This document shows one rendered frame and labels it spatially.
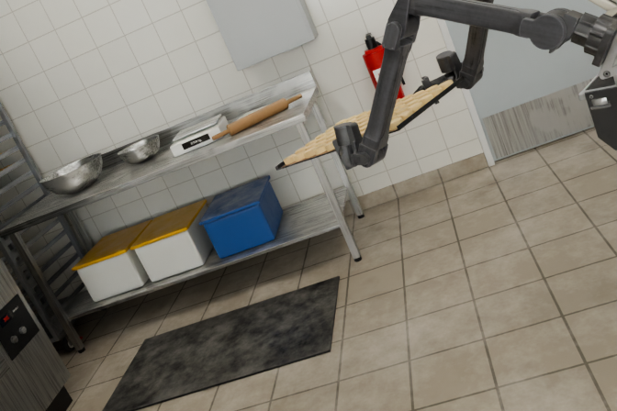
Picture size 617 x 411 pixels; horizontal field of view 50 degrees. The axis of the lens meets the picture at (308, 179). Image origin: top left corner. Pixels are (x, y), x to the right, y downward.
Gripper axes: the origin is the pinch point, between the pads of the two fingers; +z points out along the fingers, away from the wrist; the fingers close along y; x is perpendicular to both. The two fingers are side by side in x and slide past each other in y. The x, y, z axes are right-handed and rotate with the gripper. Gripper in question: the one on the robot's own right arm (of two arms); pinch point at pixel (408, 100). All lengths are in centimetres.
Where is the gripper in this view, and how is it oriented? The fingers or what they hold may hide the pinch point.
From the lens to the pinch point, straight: 240.9
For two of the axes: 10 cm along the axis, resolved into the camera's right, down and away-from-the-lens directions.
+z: -9.0, 4.3, 0.8
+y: -4.4, -8.8, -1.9
